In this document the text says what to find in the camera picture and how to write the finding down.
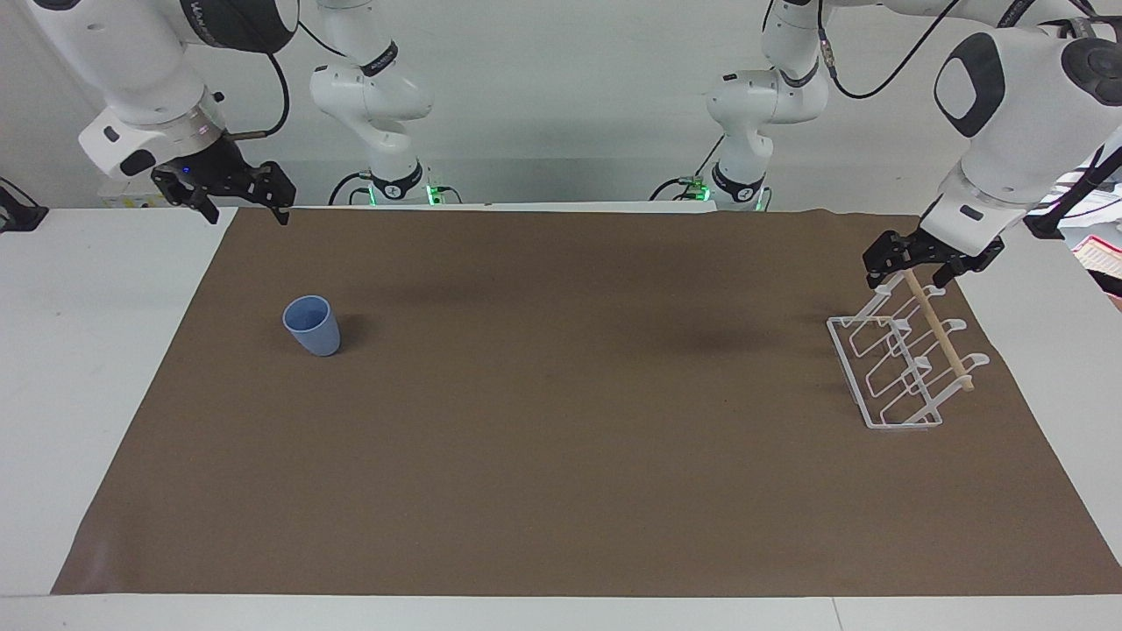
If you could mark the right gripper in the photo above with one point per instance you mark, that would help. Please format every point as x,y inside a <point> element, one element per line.
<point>215,166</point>

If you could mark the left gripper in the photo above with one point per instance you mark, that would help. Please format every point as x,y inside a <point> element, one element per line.
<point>931,249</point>

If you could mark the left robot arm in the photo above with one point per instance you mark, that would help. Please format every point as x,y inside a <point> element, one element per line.
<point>1034,96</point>

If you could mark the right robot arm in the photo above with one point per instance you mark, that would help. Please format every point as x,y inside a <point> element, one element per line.
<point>131,61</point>

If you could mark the blue plastic cup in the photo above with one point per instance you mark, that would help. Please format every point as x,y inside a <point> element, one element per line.
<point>313,326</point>

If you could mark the red printed paper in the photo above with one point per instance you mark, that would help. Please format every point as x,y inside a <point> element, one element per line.
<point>1103,256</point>

